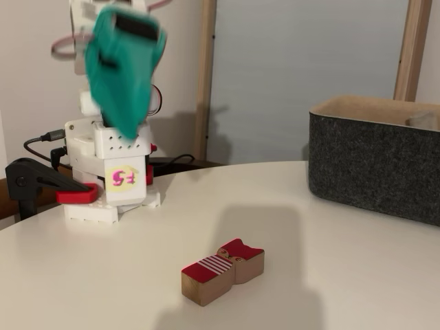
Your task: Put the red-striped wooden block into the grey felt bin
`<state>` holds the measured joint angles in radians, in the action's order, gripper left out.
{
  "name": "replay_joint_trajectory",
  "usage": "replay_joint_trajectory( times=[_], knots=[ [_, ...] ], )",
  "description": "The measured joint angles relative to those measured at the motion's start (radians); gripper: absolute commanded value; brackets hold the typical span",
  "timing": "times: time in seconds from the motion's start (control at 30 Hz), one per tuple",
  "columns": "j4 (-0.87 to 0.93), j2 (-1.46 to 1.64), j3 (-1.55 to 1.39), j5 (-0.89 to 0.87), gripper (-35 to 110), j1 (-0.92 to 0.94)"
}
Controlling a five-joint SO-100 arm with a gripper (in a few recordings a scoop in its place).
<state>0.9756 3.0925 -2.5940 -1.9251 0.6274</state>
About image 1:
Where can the light wooden post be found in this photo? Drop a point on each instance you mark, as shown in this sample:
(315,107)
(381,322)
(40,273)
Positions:
(410,51)
(206,68)

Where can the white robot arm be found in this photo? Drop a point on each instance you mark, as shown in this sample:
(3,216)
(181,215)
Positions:
(86,161)

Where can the yellow sticker marked F5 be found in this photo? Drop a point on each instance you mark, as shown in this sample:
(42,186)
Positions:
(122,178)

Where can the teal gripper black servo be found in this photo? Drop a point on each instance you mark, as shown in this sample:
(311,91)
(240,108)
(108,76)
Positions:
(118,73)

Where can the pale beige block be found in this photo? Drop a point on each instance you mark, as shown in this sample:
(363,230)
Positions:
(423,120)

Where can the pale grey panel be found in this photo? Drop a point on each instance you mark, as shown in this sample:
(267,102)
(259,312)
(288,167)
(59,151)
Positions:
(292,68)

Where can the red cat wooden block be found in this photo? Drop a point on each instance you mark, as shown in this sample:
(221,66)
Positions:
(220,275)

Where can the dark grey felt basket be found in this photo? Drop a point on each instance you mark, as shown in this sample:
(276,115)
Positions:
(371,165)

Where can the black clamp with red pad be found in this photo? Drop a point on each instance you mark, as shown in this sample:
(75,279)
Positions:
(149,177)
(41,178)

